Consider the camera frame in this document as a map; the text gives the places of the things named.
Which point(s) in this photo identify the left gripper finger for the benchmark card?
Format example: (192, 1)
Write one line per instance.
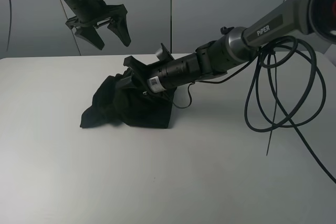
(118, 25)
(90, 35)

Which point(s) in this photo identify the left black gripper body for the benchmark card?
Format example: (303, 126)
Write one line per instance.
(90, 15)

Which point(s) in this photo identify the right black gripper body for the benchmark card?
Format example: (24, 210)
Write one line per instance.
(146, 78)

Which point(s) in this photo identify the black printed t-shirt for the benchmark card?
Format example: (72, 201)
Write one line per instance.
(111, 105)

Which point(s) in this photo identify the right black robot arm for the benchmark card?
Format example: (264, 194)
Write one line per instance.
(236, 46)

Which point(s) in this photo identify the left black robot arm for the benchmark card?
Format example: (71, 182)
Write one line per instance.
(89, 2)

